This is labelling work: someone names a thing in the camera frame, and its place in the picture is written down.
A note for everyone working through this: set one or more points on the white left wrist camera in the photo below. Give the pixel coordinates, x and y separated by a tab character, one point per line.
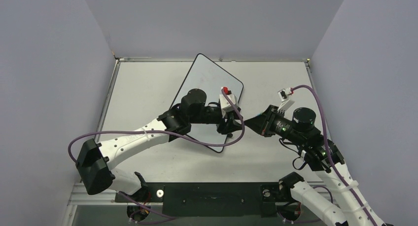
228	101

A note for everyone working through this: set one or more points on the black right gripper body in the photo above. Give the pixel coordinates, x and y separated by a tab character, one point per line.
268	120

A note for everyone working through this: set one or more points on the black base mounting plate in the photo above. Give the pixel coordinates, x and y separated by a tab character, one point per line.
220	199

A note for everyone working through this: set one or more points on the aluminium front frame rail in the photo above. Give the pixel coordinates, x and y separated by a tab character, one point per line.
79	196

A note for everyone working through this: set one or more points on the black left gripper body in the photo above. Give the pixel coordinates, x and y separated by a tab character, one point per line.
222	125

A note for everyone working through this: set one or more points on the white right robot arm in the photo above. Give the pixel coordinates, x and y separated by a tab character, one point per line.
325	160

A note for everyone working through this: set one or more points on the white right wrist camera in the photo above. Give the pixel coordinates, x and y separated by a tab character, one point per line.
285	98

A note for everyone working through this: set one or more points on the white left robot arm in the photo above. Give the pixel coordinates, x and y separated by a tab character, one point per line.
97	161

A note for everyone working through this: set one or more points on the black-framed whiteboard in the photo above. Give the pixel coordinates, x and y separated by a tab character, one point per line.
209	87

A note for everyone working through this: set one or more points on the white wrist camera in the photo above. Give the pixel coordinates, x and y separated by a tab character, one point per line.
228	101
285	98

